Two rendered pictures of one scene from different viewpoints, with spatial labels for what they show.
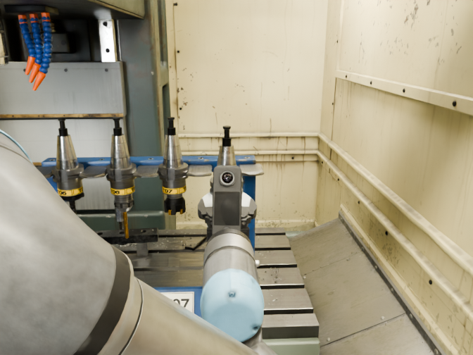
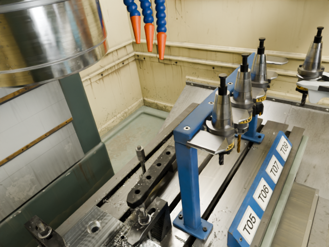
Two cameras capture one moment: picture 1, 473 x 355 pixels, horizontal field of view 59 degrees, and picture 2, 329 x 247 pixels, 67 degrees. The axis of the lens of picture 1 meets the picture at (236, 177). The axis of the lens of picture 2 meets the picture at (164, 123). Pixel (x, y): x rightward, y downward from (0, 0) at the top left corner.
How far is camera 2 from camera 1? 0.98 m
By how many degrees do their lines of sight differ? 46
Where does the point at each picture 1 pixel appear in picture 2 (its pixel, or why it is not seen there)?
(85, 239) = not seen: outside the picture
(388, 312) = (283, 109)
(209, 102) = not seen: hidden behind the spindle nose
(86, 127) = (24, 103)
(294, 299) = (276, 127)
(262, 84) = not seen: hidden behind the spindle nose
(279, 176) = (119, 80)
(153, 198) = (93, 136)
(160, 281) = (220, 170)
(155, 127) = (78, 75)
